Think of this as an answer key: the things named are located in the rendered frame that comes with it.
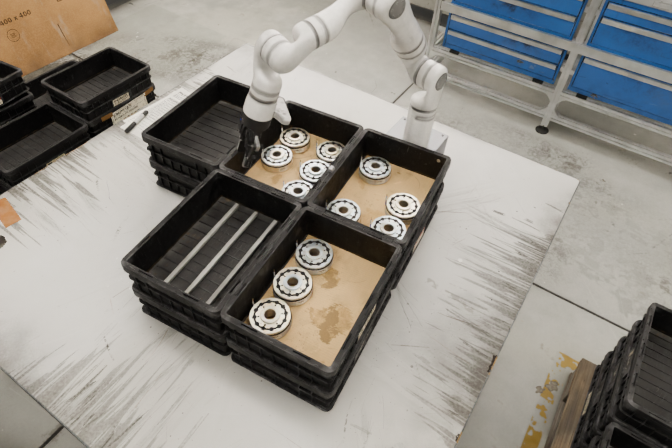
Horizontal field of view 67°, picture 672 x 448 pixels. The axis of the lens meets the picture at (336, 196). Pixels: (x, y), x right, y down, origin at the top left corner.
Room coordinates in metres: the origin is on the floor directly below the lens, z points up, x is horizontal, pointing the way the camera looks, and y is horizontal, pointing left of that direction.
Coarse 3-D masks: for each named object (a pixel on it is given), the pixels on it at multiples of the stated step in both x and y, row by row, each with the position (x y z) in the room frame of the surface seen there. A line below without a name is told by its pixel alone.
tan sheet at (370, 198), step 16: (352, 176) 1.19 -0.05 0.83; (400, 176) 1.20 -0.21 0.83; (416, 176) 1.21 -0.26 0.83; (352, 192) 1.12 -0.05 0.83; (368, 192) 1.12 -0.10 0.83; (384, 192) 1.13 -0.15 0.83; (400, 192) 1.13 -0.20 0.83; (416, 192) 1.13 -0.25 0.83; (368, 208) 1.05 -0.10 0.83; (384, 208) 1.06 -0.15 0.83; (368, 224) 0.99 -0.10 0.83
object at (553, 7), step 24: (456, 0) 2.96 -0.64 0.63; (480, 0) 2.88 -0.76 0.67; (504, 0) 2.80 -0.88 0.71; (528, 0) 2.75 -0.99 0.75; (552, 0) 2.68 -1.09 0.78; (576, 0) 2.63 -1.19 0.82; (456, 24) 2.94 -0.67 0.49; (480, 24) 2.85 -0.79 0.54; (528, 24) 2.73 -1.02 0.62; (552, 24) 2.67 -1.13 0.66; (576, 24) 2.60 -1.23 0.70; (456, 48) 2.92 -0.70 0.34; (480, 48) 2.85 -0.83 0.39; (504, 48) 2.77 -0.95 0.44; (528, 48) 2.71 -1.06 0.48; (552, 48) 2.63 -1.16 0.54; (528, 72) 2.68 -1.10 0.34; (552, 72) 2.62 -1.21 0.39
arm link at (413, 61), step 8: (424, 40) 1.30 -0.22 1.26; (424, 48) 1.30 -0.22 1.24; (400, 56) 1.29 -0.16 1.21; (408, 56) 1.28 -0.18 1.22; (416, 56) 1.28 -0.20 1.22; (424, 56) 1.43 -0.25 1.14; (408, 64) 1.33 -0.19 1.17; (416, 64) 1.39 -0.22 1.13; (408, 72) 1.39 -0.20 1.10; (416, 72) 1.39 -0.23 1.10
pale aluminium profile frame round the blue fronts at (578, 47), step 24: (600, 0) 2.55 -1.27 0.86; (432, 24) 3.00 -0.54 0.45; (504, 24) 2.76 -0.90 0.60; (432, 48) 2.98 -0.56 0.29; (576, 48) 2.54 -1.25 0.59; (504, 72) 2.73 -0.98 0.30; (648, 72) 2.35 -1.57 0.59; (504, 96) 2.72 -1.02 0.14; (552, 96) 2.57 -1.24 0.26; (576, 96) 2.51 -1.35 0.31; (552, 120) 2.54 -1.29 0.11; (624, 120) 2.36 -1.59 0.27; (648, 120) 2.32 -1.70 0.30; (624, 144) 2.33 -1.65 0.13
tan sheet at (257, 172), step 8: (312, 136) 1.38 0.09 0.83; (312, 144) 1.34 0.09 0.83; (304, 152) 1.29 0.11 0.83; (312, 152) 1.29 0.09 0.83; (296, 160) 1.25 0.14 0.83; (304, 160) 1.25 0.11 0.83; (256, 168) 1.20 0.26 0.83; (296, 168) 1.21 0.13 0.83; (248, 176) 1.16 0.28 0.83; (256, 176) 1.16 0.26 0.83; (264, 176) 1.17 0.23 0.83; (272, 176) 1.17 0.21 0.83; (280, 176) 1.17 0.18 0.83; (288, 176) 1.17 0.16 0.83; (296, 176) 1.17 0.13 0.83; (272, 184) 1.13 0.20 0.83; (280, 184) 1.13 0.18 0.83
